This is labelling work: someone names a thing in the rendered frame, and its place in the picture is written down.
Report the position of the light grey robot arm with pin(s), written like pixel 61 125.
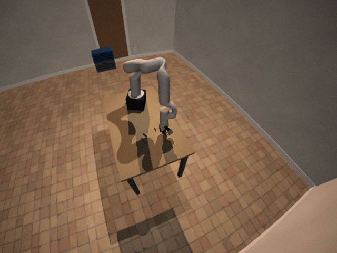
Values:
pixel 149 66

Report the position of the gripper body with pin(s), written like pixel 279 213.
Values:
pixel 161 126

